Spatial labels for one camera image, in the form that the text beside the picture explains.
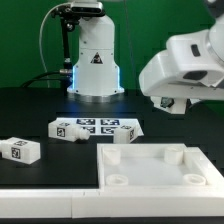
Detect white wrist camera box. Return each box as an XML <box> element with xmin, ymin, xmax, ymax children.
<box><xmin>166</xmin><ymin>30</ymin><xmax>224</xmax><ymax>88</ymax></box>

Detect white square tabletop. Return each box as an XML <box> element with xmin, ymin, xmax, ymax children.
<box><xmin>97</xmin><ymin>144</ymin><xmax>224</xmax><ymax>197</ymax></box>

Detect black floor cables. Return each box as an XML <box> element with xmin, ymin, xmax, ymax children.
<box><xmin>20</xmin><ymin>70</ymin><xmax>73</xmax><ymax>89</ymax></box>

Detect grey rear camera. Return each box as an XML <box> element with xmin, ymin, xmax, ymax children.
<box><xmin>71</xmin><ymin>0</ymin><xmax>105</xmax><ymax>17</ymax></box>

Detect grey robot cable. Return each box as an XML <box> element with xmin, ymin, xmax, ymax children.
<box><xmin>38</xmin><ymin>2</ymin><xmax>71</xmax><ymax>88</ymax></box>

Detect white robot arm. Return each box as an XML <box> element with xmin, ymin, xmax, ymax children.
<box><xmin>68</xmin><ymin>0</ymin><xmax>224</xmax><ymax>114</ymax></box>

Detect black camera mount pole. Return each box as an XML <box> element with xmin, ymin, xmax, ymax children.
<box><xmin>51</xmin><ymin>4</ymin><xmax>80</xmax><ymax>76</ymax></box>

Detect paper sheet with markers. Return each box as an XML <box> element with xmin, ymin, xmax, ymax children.
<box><xmin>58</xmin><ymin>117</ymin><xmax>144</xmax><ymax>136</ymax></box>

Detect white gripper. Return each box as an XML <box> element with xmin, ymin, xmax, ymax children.
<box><xmin>139</xmin><ymin>50</ymin><xmax>224</xmax><ymax>114</ymax></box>

